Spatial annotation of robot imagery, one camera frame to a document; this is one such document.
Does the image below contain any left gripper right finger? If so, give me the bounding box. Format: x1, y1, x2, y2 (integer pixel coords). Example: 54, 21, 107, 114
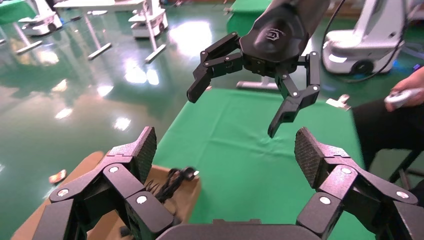
294, 126, 424, 240

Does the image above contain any long black floor cable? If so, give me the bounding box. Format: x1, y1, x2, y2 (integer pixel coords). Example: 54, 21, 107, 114
321, 0, 409, 84

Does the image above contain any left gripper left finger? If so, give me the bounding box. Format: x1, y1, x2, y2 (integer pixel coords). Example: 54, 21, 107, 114
31, 125, 175, 240

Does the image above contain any small white wheeled robot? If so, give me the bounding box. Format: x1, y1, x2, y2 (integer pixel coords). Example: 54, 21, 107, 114
128, 0, 169, 39
18, 0, 64, 37

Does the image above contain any white table foot bar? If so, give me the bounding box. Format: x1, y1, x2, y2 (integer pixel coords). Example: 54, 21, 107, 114
236, 76, 280, 91

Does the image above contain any white table leg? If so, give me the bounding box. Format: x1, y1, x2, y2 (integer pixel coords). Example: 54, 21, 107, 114
0, 21, 43, 56
144, 16, 167, 64
82, 13, 113, 61

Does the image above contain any green table cloth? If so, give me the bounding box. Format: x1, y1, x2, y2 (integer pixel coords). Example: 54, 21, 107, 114
152, 87, 377, 240

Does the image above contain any black chair leg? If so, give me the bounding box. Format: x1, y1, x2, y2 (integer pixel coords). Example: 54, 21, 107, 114
388, 149, 424, 185

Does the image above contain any open brown cardboard box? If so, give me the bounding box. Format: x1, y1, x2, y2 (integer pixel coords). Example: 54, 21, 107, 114
10, 150, 203, 240

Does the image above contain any white table top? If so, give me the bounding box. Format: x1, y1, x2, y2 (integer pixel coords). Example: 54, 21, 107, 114
52, 0, 147, 11

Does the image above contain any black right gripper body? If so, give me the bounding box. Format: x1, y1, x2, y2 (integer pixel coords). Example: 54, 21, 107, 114
239, 0, 331, 79

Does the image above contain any person's black trouser leg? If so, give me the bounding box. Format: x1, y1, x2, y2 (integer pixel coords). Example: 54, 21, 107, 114
351, 98, 424, 206

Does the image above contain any large white robot base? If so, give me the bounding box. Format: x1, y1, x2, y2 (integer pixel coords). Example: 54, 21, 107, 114
321, 0, 408, 75

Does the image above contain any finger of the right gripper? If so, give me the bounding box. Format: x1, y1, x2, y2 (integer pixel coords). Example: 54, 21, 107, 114
267, 50, 322, 139
186, 31, 245, 104

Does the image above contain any black power cord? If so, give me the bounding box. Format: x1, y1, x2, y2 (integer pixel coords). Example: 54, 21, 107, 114
145, 166, 200, 205

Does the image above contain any white handheld controller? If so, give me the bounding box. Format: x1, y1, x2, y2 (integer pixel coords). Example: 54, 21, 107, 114
384, 87, 422, 111

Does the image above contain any person's bare hand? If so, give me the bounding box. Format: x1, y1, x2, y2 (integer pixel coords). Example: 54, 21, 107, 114
390, 67, 424, 108

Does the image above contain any green covered table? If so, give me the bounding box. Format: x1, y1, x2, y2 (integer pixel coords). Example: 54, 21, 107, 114
226, 0, 277, 36
0, 0, 37, 25

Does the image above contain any red snack wrapper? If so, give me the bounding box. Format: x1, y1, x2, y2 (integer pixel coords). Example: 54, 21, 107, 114
48, 169, 67, 185

